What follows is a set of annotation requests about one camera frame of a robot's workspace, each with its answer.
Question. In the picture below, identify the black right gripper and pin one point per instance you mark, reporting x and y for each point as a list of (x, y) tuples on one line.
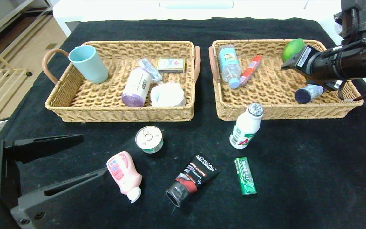
[(301, 58)]

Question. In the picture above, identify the orange sausage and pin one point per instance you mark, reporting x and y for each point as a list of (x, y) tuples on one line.
[(250, 70)]

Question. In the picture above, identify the pink bottle with white cap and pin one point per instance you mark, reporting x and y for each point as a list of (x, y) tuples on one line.
[(123, 173)]

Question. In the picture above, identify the white milk drink bottle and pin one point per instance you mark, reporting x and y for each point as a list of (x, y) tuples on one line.
[(245, 130)]

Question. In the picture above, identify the green chewing gum pack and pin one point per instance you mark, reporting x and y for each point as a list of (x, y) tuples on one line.
[(245, 176)]

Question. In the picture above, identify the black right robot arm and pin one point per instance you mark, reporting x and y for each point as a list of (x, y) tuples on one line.
[(348, 62)]

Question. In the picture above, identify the wicker basket with food items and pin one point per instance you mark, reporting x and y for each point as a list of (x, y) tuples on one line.
[(265, 92)]

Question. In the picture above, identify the wicker basket with teal cup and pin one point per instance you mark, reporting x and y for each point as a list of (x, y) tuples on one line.
[(91, 95)]

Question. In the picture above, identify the green mango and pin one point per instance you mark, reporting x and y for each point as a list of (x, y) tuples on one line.
[(291, 49)]

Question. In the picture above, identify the jar with dark blue cap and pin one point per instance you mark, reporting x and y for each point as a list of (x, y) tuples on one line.
[(307, 93)]

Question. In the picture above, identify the water bottle with blue label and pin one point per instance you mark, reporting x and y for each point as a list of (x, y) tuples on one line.
[(229, 63)]

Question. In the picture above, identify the tin can with green label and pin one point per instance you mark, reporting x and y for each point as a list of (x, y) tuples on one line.
[(149, 139)]

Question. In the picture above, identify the black table cloth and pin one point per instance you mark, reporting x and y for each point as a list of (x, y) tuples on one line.
[(297, 175)]

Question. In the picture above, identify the teal plastic cup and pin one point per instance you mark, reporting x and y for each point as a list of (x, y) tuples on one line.
[(89, 65)]

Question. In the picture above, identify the small printed card box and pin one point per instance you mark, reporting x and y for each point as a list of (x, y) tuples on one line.
[(171, 64)]

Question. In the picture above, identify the white tape roll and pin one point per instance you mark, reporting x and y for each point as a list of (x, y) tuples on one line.
[(168, 95)]

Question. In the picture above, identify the black cosmetic tube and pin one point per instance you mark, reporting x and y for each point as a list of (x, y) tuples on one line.
[(192, 179)]

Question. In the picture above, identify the clear plastic wrapped pack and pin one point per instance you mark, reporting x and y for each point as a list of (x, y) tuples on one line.
[(151, 70)]

